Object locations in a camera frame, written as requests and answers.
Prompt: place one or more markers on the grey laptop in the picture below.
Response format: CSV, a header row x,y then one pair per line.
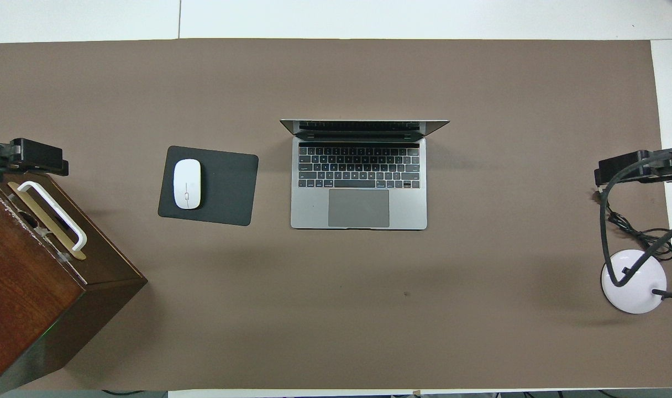
x,y
358,207

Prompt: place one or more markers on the brown table mat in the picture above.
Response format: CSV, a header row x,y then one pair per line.
x,y
336,309

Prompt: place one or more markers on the dark brown wooden box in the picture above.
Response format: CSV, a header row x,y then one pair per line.
x,y
26,298

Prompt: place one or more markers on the white desk lamp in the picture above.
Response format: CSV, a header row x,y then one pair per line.
x,y
634,290

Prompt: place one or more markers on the black mouse pad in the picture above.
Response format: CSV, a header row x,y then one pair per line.
x,y
225,188

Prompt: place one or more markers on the white computer mouse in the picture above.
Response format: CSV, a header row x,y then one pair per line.
x,y
187,184

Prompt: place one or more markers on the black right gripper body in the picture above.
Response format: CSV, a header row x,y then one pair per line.
x,y
665,172

